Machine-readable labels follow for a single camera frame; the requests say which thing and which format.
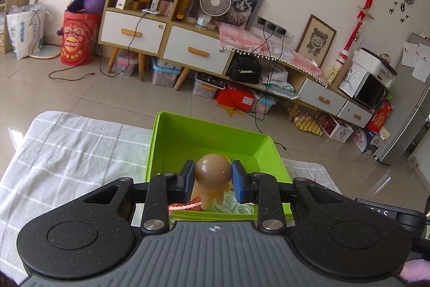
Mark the person's right hand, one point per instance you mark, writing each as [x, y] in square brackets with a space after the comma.
[418, 270]

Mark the black bag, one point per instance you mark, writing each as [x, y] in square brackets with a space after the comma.
[245, 68]

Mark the red flat box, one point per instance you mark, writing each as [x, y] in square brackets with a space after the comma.
[235, 98]

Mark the framed cat picture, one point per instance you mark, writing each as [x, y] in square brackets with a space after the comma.
[240, 6]

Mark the grey refrigerator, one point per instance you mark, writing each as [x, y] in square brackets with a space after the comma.
[403, 105]

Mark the clear storage box blue lid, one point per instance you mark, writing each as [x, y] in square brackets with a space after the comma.
[265, 105]
[165, 72]

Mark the yellow egg tray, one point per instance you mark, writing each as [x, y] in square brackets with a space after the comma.
[307, 125]

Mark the green plastic box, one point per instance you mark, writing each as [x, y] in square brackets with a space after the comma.
[201, 139]

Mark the white shopping bag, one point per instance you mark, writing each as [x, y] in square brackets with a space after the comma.
[23, 31]

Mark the yellow star floor sticker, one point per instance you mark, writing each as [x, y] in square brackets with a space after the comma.
[235, 111]

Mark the brown round-headed toy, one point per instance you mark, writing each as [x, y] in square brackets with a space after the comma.
[213, 171]

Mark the white round floor base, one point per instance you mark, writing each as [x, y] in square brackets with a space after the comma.
[43, 52]

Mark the black microwave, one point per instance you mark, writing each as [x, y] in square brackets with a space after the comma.
[369, 90]

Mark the white desk fan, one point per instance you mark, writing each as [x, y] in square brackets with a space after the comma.
[215, 1]

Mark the folded white cloth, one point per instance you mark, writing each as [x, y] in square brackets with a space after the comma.
[278, 82]

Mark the low wooden cabinet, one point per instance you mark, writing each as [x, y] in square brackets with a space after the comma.
[302, 85]

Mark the white wall socket row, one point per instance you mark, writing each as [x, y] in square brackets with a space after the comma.
[273, 28]

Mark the grey checked blanket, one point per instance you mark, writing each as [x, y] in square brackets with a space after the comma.
[84, 156]

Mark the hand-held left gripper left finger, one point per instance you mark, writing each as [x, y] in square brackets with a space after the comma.
[188, 182]

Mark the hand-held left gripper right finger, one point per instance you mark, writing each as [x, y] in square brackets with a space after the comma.
[239, 182]

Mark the white carton red print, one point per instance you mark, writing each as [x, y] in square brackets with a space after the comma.
[366, 140]

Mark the framed girl drawing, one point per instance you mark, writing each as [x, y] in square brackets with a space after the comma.
[315, 41]

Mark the purple ball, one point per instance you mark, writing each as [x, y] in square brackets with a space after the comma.
[95, 1]

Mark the white printed crate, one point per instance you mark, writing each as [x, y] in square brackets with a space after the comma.
[341, 132]

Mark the clear storage box pink contents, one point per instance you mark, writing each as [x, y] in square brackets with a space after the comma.
[126, 64]

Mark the white printer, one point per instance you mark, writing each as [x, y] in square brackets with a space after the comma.
[376, 63]

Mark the white drawing paper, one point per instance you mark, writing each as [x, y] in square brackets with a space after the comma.
[349, 82]

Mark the clear plastic rings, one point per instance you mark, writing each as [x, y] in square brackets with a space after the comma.
[247, 209]

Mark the yellow can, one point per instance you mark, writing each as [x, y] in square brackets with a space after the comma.
[184, 6]

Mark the clear storage box black lid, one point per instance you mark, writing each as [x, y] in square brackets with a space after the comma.
[209, 85]

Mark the tall white tube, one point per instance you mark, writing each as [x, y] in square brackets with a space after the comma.
[337, 66]

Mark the red snack barrel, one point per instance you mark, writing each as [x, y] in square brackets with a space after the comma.
[79, 41]

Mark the tall wooden shelf cabinet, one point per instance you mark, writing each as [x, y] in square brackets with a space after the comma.
[168, 34]

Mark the white charging device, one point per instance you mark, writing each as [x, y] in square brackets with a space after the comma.
[149, 11]

